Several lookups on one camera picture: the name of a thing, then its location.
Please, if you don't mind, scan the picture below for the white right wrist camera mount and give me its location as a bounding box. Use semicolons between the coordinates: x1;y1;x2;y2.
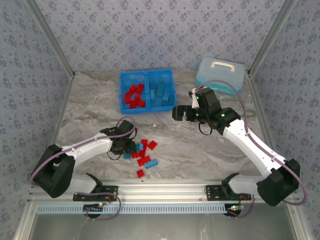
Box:
188;87;201;110

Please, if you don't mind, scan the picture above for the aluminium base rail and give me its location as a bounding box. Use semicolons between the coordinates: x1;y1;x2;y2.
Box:
27;178;301;203

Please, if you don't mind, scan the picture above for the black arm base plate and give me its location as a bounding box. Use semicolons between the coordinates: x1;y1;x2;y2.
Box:
72;185;119;202
204;184;252;202

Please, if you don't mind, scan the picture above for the aluminium side rail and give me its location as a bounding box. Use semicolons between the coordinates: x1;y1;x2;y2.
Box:
37;72;76;185

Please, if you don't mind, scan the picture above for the aluminium frame post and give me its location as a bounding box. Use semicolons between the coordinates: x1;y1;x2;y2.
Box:
246;0;300;77
24;0;76;79

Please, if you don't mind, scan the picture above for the light blue storage box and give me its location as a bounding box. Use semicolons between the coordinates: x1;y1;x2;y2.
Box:
195;56;246;96

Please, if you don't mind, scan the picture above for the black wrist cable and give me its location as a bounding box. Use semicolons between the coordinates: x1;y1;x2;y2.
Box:
198;121;213;136
106;149;121;161

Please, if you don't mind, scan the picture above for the purple cable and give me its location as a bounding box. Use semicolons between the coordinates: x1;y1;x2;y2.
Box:
196;79;309;220
29;116;123;222

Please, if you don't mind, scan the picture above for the grey metal panel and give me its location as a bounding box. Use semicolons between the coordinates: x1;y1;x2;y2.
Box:
14;202;313;240

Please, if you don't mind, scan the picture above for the black controller board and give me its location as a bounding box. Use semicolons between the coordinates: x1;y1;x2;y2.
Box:
226;203;245;216
83;202;105;213

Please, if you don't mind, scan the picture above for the light blue slotted cable duct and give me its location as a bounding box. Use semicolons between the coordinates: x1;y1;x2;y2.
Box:
36;202;230;215

